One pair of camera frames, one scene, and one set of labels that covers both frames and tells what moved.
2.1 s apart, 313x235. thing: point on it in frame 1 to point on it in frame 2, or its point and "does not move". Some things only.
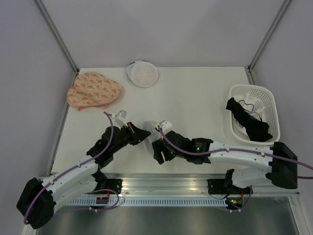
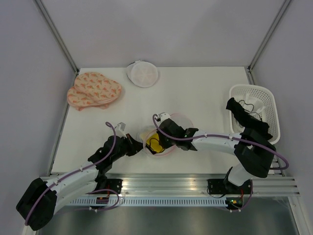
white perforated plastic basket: [261, 101] does not move
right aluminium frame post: [270, 31] does not move
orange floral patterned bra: [92, 89] does not move
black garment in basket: [257, 129] does not move
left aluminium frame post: [56, 35] does not move
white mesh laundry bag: [142, 74] does not move
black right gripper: [158, 147] to [162, 142]
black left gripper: [138, 135] to [135, 146]
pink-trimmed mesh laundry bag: [150, 126] to [183, 119]
